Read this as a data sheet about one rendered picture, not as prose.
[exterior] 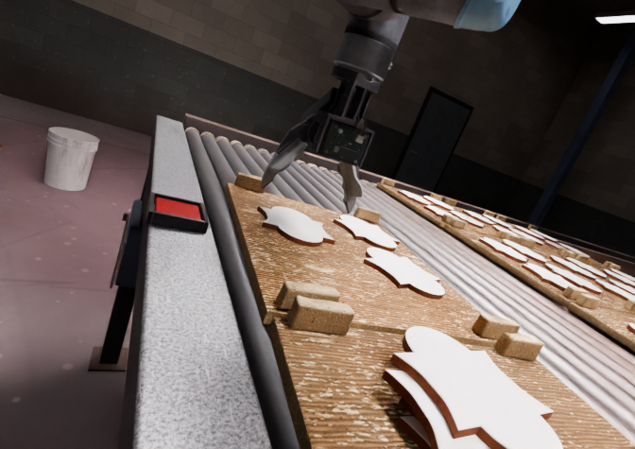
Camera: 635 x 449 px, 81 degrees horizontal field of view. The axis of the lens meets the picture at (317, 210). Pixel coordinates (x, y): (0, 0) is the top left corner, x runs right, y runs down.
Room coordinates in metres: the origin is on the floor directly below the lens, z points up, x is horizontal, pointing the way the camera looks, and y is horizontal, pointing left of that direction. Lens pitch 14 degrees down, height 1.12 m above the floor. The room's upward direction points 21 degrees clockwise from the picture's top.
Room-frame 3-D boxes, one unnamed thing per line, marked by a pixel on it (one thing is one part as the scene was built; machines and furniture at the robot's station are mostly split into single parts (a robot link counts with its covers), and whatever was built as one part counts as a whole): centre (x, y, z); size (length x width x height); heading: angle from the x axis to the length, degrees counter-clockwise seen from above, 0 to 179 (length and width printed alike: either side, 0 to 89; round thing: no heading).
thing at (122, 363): (1.15, 0.53, 0.43); 0.12 x 0.12 x 0.85; 28
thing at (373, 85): (0.55, 0.01, 1.12); 0.09 x 0.08 x 0.12; 21
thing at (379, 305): (0.57, -0.06, 0.93); 0.41 x 0.35 x 0.02; 24
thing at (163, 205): (0.48, 0.18, 0.92); 0.06 x 0.06 x 0.01; 28
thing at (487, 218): (1.58, -0.76, 0.94); 0.41 x 0.35 x 0.04; 28
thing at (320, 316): (0.31, -0.04, 0.95); 0.06 x 0.02 x 0.03; 113
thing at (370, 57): (0.56, 0.01, 1.20); 0.08 x 0.08 x 0.05
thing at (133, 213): (0.66, 0.28, 0.77); 0.14 x 0.11 x 0.18; 28
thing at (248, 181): (0.69, 0.14, 0.95); 0.06 x 0.02 x 0.03; 114
